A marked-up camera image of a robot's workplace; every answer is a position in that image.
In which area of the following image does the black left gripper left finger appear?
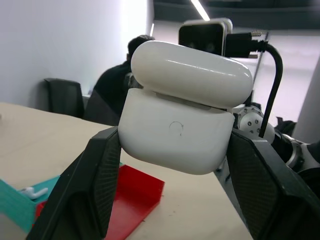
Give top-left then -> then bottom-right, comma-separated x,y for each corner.
26,126 -> 123,240

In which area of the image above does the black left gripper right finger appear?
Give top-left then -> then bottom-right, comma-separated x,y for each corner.
225,129 -> 320,240

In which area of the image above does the white earbuds charging case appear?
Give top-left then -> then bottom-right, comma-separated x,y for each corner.
117,40 -> 254,176

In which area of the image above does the white earbud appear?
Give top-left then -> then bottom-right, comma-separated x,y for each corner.
20,186 -> 49,201

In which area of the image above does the red plastic tray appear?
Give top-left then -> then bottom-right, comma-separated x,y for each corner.
31,163 -> 166,240

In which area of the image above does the teal plastic tray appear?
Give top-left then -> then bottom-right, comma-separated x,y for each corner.
0,174 -> 62,234

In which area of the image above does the black office chair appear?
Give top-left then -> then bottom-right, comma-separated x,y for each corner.
44,77 -> 85,119

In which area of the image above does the person in black clothes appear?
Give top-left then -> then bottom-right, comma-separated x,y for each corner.
83,34 -> 157,127

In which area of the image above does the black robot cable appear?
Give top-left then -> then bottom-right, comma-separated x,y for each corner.
225,30 -> 284,139

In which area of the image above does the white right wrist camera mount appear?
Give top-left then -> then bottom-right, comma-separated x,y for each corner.
177,17 -> 234,57

